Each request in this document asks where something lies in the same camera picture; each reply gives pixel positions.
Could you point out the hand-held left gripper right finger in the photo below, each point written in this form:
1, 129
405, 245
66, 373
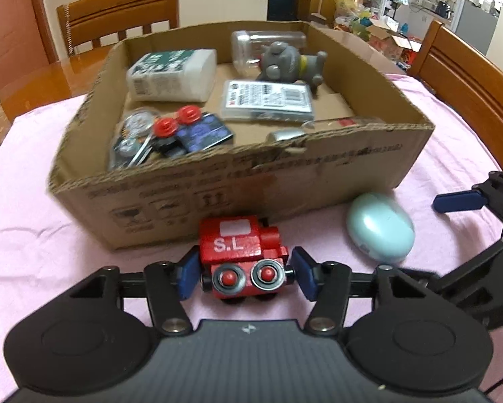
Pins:
304, 273

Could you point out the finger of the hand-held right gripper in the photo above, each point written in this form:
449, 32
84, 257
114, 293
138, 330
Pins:
457, 202
480, 273

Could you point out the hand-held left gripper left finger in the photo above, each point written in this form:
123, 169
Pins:
188, 276

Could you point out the red toy train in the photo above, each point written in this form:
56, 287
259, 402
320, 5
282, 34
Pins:
238, 247

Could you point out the mint egg-shaped case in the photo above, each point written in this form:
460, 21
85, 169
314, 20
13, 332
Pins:
379, 229

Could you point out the cardboard box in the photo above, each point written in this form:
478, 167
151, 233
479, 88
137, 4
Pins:
243, 184
388, 38

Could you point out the red-capped toy pieces bag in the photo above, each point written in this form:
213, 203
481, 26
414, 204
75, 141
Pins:
133, 134

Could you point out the card pack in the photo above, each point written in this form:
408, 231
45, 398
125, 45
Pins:
268, 100

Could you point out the grey elephant toy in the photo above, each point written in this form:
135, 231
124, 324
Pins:
287, 63

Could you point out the wooden chair grooved back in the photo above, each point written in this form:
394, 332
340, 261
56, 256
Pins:
465, 75

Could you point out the pink tablecloth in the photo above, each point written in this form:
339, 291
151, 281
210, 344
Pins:
33, 226

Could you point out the cardboard box on floor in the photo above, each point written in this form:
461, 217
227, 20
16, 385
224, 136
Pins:
388, 38

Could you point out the grey refrigerator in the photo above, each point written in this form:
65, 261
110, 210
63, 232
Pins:
476, 25

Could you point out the white container green label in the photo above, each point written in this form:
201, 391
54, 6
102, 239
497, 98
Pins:
171, 74

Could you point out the pile of colourful clutter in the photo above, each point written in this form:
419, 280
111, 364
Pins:
356, 21

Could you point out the clear plastic jar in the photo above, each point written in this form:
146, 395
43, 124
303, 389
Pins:
247, 46

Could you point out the wooden chair slatted back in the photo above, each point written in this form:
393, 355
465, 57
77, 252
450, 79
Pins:
117, 12

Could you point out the brown wooden door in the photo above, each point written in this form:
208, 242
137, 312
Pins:
12, 33

